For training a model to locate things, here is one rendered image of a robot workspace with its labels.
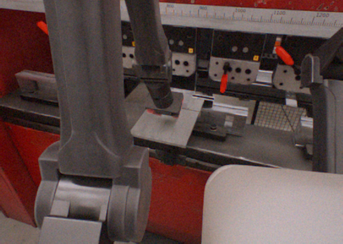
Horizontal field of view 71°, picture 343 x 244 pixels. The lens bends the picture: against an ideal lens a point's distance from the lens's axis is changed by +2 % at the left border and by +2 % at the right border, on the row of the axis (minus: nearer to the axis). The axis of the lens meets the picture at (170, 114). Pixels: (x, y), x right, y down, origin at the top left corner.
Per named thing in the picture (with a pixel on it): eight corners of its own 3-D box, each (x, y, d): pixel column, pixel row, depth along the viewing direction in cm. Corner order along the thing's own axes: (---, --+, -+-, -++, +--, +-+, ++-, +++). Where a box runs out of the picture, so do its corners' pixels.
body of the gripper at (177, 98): (151, 91, 71) (145, 76, 65) (184, 95, 69) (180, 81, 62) (144, 110, 69) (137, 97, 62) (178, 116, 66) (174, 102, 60)
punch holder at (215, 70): (207, 80, 80) (213, 29, 70) (212, 69, 86) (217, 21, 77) (254, 86, 76) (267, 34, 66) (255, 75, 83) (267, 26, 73)
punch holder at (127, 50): (103, 64, 90) (95, 18, 81) (114, 56, 97) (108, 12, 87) (139, 69, 86) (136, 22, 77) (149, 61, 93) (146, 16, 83)
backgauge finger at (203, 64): (171, 91, 96) (171, 80, 93) (188, 65, 116) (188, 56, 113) (200, 95, 93) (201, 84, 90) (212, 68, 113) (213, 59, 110)
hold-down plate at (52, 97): (21, 99, 111) (18, 94, 110) (30, 94, 116) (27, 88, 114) (76, 111, 104) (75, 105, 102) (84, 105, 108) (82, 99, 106)
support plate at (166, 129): (128, 135, 73) (128, 133, 72) (158, 94, 93) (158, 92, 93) (185, 148, 68) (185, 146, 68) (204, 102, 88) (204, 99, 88)
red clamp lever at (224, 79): (218, 93, 77) (223, 65, 71) (220, 87, 80) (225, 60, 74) (224, 94, 76) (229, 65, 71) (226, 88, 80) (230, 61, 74)
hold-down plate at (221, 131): (149, 126, 95) (148, 120, 93) (154, 118, 99) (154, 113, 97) (224, 142, 87) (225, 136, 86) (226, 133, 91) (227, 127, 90)
